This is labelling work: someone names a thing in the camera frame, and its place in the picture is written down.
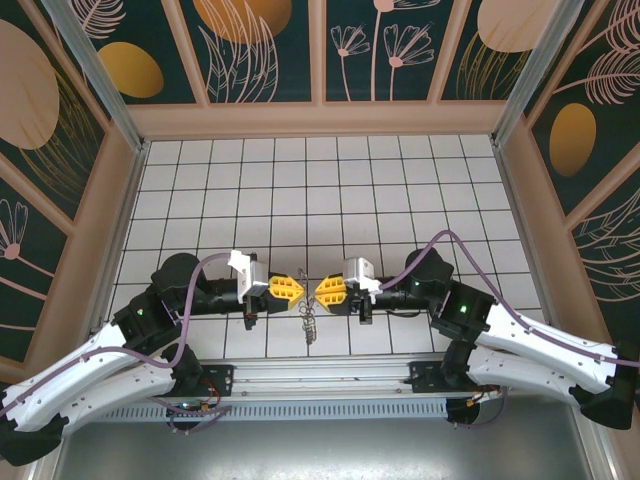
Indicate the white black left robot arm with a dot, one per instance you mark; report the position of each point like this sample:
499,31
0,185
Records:
75,370

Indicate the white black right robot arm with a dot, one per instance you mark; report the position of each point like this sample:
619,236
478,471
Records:
540,345

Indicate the grey metal sheet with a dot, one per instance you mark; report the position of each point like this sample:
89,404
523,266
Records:
325,450

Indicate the long aluminium base rail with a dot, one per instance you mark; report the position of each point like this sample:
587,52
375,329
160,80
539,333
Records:
325,375

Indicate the thin aluminium side rail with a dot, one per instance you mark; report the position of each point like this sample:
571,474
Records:
121,235

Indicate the aluminium corner post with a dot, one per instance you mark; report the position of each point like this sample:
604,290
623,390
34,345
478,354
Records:
100,80
532,75

